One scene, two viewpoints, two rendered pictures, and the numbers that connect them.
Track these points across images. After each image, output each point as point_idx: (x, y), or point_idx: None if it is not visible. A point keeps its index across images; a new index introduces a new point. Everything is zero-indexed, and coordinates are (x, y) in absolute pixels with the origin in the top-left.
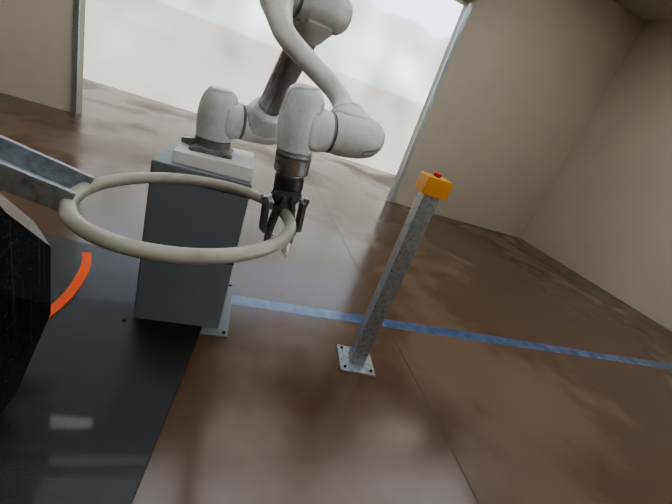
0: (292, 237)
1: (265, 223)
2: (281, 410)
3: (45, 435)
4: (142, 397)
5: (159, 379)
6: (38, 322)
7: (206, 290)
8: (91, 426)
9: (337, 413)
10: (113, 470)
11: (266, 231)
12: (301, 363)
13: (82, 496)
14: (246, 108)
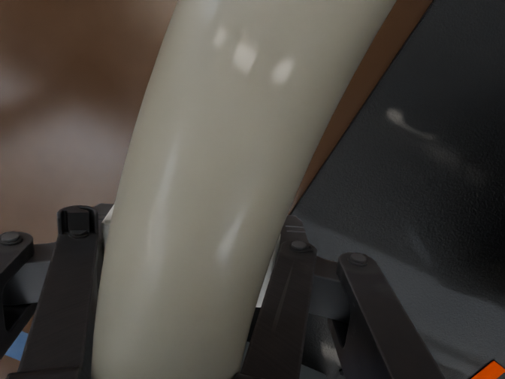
0: None
1: (372, 298)
2: (137, 90)
3: (488, 178)
4: (357, 198)
5: (322, 226)
6: None
7: None
8: (434, 171)
9: (24, 37)
10: (424, 86)
11: (322, 265)
12: (46, 182)
13: (467, 65)
14: None
